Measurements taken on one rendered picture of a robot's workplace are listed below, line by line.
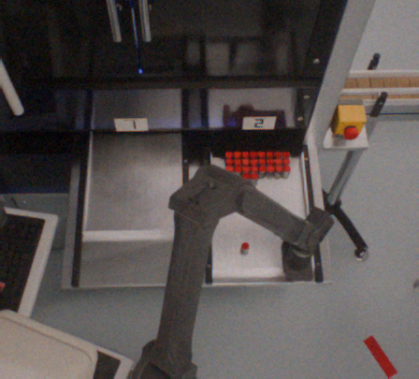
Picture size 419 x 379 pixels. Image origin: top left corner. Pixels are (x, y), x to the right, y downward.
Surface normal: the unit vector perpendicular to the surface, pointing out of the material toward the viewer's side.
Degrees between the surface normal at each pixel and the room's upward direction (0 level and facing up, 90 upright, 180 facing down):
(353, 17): 90
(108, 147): 0
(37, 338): 42
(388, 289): 0
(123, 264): 0
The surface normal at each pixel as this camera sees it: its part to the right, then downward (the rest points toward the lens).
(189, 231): -0.61, 0.20
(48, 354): 0.26, -0.89
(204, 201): -0.08, -0.77
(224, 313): 0.02, -0.46
